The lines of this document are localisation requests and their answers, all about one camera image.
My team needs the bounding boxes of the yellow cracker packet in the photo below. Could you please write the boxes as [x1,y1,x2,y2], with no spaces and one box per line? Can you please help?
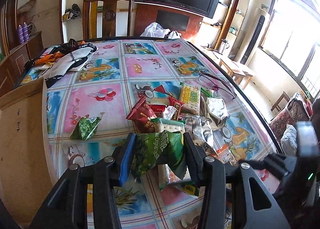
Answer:
[179,83,201,115]

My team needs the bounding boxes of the wooden side table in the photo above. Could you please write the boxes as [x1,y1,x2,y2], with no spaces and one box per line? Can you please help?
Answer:
[219,57,255,90]

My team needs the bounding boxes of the small green snack packet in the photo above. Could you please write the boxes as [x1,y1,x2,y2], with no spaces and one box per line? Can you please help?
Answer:
[69,117,101,141]

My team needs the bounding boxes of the wooden cabinet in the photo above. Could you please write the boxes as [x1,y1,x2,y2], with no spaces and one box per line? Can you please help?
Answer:
[0,31,43,96]

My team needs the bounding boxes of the purple rimmed eyeglasses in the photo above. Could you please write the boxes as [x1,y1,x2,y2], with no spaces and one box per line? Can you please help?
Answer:
[199,72,237,100]

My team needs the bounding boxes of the steel kettle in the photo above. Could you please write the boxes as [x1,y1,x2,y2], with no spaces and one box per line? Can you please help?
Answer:
[217,39,229,54]

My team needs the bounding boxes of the black white cloth bag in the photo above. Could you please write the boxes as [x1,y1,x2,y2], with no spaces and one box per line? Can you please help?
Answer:
[20,38,98,88]

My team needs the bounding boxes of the cardboard box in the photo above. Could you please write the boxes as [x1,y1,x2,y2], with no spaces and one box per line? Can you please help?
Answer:
[1,79,57,226]

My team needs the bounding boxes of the red white snack packet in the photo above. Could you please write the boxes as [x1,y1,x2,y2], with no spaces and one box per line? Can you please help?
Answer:
[149,104,176,120]

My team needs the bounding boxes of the right purple bottle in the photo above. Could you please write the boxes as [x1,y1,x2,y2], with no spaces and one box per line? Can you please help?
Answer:
[22,22,29,42]

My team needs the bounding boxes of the wooden chair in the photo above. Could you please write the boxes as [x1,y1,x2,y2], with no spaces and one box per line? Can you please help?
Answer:
[82,0,136,39]

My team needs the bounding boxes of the red long snack packet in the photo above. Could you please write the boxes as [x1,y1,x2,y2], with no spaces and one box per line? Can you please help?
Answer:
[168,97,184,120]

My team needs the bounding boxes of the orange snack packet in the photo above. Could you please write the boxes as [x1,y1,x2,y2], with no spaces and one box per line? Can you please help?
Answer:
[216,144,237,166]

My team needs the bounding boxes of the dark red snack packet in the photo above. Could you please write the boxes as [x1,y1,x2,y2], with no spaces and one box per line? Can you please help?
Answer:
[126,97,157,133]

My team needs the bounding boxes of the white plastic bag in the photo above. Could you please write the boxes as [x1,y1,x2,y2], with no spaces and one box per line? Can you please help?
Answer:
[140,22,181,39]

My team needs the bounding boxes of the colourful patterned tablecloth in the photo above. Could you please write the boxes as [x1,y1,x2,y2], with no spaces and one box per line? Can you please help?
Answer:
[15,38,282,229]

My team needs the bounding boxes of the green white cracker packet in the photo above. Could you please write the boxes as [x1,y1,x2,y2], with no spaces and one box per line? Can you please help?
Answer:
[151,118,185,133]

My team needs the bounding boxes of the silver foil snack packet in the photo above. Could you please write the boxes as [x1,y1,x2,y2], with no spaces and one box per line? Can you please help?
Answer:
[200,96,229,131]

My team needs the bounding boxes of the purple bottle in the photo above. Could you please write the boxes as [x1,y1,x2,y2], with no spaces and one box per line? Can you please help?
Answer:
[22,22,29,42]
[17,24,25,44]

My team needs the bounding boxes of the left purple bottle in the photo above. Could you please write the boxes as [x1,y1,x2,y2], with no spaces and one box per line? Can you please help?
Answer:
[17,24,25,44]

